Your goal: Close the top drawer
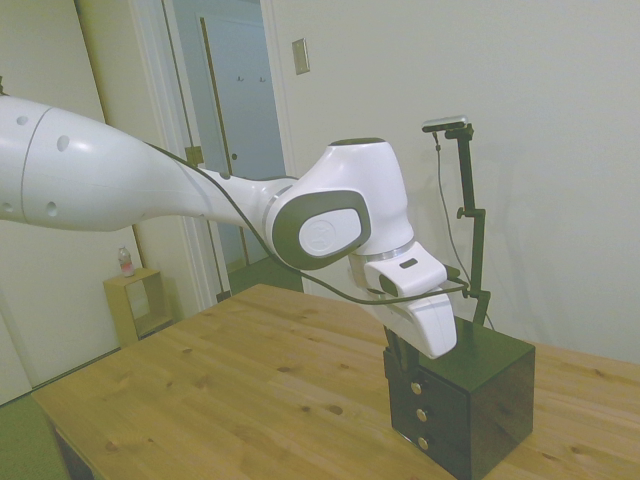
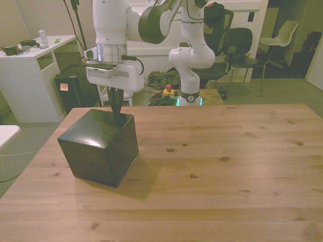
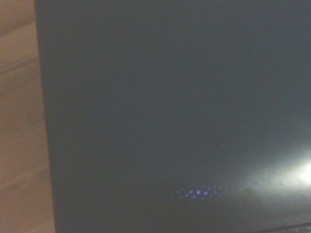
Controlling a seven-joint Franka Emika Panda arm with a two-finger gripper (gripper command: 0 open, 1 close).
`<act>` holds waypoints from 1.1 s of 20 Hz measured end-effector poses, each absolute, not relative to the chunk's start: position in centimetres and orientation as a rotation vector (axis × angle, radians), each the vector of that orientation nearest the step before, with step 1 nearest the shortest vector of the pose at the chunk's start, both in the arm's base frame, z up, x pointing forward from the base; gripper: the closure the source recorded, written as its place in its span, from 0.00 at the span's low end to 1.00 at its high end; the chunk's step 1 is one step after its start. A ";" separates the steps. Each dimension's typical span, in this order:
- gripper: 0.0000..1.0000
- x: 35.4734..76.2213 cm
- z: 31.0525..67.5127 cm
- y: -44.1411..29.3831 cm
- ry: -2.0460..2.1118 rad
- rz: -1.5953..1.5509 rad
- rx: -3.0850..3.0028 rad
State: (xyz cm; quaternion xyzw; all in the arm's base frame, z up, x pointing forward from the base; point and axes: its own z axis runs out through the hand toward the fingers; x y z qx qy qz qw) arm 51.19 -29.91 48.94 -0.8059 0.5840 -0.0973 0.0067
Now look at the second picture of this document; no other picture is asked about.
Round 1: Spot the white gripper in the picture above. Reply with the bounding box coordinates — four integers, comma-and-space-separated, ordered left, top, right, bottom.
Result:
85, 61, 145, 115

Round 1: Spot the black drawer cabinet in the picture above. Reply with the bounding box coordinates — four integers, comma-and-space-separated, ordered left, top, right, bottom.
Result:
57, 108, 140, 189

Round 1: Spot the small white side table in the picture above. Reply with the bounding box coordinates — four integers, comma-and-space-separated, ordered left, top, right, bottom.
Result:
94, 64, 137, 107

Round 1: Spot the black computer tower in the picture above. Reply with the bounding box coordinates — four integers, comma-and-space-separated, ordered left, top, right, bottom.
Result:
53, 64, 102, 114

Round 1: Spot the green cloth bag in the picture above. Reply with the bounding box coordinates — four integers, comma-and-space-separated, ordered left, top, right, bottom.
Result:
147, 70, 182, 90

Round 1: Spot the yellow red emergency stop button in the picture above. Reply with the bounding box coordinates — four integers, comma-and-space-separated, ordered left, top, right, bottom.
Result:
161, 84, 176, 98

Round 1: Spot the black tripod stand pole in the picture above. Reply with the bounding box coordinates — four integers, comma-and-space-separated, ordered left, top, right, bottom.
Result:
62, 0, 102, 106

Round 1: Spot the white desk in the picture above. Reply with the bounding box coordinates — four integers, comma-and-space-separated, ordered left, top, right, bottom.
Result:
0, 34, 84, 124

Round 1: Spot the clear plastic water bottle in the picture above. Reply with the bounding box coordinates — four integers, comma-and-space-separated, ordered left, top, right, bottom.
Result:
37, 26, 49, 48

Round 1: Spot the dark green cloth bundle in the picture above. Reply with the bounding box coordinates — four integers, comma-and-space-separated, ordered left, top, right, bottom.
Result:
20, 39, 39, 48

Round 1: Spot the white rounded table edge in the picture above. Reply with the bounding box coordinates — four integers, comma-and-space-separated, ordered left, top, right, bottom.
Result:
0, 125, 21, 152

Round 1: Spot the black mesh office chair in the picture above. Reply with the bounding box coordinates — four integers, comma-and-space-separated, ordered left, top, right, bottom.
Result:
198, 2, 235, 89

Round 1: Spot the black shell chair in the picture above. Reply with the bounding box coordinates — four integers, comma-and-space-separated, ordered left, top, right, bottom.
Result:
223, 27, 267, 102

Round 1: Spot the white shell chair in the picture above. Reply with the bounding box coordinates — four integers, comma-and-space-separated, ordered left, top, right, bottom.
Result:
259, 20, 299, 69

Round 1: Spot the dark bag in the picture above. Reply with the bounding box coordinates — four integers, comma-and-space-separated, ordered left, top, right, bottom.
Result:
301, 31, 323, 67

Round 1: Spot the black cable bundle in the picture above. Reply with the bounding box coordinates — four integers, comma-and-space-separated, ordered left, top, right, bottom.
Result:
147, 91, 178, 107

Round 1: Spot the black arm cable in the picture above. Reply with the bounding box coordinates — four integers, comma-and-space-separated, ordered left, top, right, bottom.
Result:
122, 54, 145, 77

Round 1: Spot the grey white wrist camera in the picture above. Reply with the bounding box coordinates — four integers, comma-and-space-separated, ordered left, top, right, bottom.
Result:
83, 47, 100, 62

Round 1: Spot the thin white floor cable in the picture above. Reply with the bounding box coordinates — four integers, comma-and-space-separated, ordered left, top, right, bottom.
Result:
0, 149, 39, 157

